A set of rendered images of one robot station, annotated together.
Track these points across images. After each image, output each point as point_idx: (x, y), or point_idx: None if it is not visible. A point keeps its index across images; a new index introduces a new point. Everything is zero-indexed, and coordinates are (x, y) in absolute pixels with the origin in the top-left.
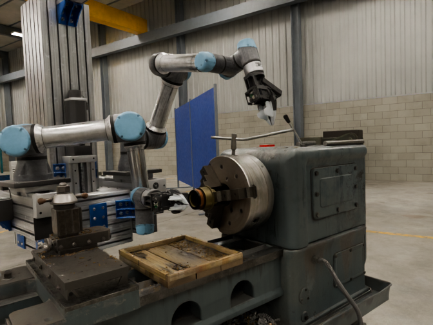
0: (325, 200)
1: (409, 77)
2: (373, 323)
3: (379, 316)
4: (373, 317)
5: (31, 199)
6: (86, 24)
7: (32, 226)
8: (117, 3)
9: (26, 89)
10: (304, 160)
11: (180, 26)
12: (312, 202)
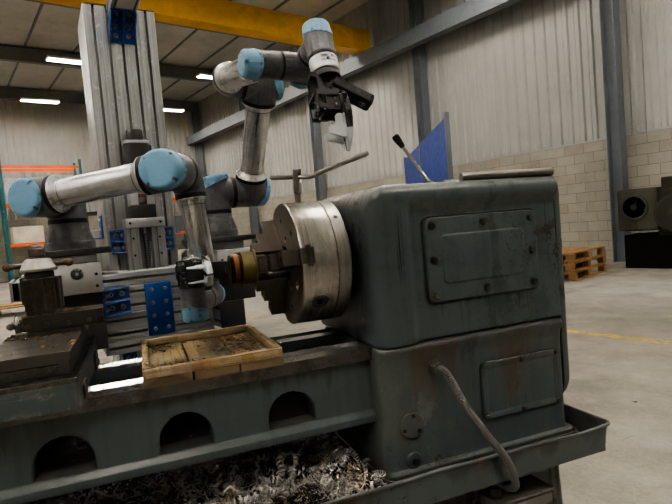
0: (456, 272)
1: None
2: (650, 501)
3: (668, 491)
4: (654, 492)
5: None
6: (150, 38)
7: None
8: (328, 13)
9: (89, 136)
10: (400, 204)
11: (417, 31)
12: (426, 273)
